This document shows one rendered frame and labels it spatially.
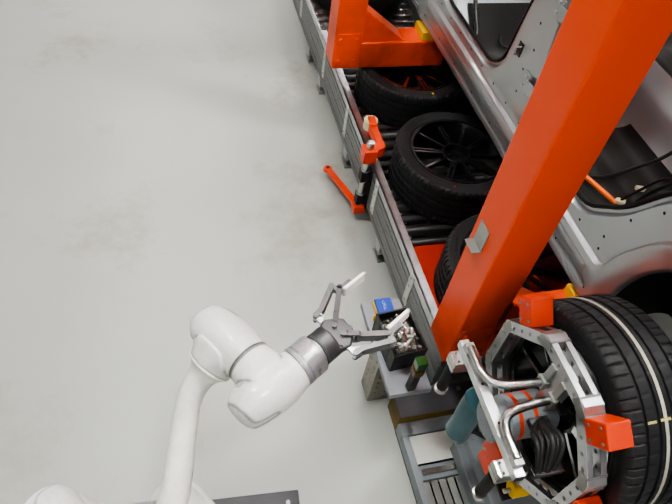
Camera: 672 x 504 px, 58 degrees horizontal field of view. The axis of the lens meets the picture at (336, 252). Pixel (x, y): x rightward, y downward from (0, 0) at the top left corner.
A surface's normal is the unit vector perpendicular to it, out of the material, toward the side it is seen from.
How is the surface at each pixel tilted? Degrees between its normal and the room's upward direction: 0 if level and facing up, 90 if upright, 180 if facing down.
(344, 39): 90
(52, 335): 0
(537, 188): 90
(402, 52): 90
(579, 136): 90
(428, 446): 0
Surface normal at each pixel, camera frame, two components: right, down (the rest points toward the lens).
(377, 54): 0.22, 0.76
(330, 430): 0.11, -0.64
